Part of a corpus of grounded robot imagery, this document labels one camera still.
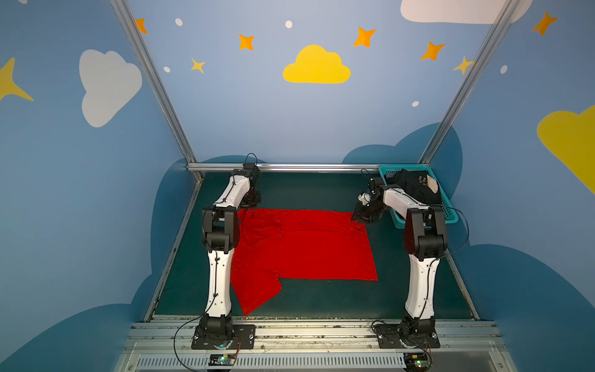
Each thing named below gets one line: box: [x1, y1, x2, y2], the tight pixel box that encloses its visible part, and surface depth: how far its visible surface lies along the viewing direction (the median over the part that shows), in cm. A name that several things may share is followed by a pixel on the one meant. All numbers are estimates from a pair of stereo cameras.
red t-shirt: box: [230, 207, 379, 316], surface depth 100 cm
